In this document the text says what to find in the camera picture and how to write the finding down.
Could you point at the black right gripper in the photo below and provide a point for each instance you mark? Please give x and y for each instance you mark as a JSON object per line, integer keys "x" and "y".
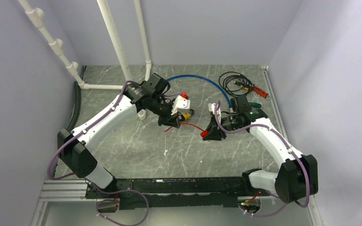
{"x": 213, "y": 132}

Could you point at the red handled wrench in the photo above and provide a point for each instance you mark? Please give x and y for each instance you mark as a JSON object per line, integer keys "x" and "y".
{"x": 261, "y": 92}

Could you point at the yellow padlock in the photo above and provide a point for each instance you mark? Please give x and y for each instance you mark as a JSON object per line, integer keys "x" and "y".
{"x": 187, "y": 115}

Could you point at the green handled screwdriver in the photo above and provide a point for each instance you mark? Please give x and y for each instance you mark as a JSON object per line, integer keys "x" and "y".
{"x": 255, "y": 105}

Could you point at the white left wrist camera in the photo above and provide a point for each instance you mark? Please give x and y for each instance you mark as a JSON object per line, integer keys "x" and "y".
{"x": 181, "y": 104}

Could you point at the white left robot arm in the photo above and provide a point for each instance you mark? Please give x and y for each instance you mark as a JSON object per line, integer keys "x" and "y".
{"x": 75, "y": 146}

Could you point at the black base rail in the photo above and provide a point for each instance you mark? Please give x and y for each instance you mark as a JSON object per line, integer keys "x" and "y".
{"x": 228, "y": 192}

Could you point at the yellow black screwdriver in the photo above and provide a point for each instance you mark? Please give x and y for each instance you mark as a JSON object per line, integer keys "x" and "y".
{"x": 247, "y": 86}

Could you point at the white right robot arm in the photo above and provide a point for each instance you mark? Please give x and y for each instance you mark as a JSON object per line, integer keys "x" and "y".
{"x": 297, "y": 177}

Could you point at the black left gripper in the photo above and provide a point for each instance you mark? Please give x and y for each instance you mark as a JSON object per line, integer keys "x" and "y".
{"x": 169, "y": 119}

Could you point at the blue cable lock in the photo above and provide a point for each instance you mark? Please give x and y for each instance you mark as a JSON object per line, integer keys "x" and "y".
{"x": 202, "y": 90}

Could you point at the aluminium extrusion frame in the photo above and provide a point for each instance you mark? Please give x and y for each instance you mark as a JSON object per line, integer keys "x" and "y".
{"x": 266, "y": 208}

